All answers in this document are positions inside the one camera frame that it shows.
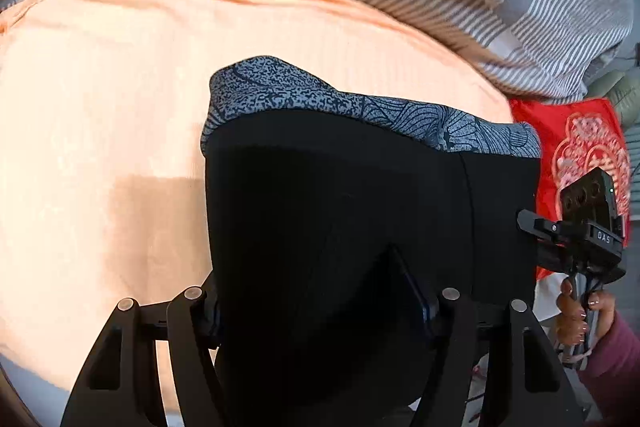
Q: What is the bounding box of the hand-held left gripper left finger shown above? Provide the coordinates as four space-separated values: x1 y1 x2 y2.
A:
60 272 226 427

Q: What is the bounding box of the red patterned cloth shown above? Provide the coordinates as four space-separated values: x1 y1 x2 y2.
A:
507 97 635 282

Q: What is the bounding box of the green padded cloth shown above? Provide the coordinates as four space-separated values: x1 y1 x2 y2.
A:
586 66 640 124

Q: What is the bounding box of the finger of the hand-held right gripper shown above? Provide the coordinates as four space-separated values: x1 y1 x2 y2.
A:
516 208 558 240

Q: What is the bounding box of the person's right hand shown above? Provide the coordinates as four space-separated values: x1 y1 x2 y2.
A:
554 276 620 350

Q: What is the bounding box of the orange blanket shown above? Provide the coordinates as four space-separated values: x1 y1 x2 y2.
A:
0 0 515 414

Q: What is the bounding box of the black pants patterned grey waistband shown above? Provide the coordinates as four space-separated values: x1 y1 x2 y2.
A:
200 55 544 424

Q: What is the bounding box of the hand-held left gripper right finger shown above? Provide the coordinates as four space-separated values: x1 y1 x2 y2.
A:
390 247 586 427

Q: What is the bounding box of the person's right forearm maroon sleeve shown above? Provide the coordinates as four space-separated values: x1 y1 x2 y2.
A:
575 309 640 427

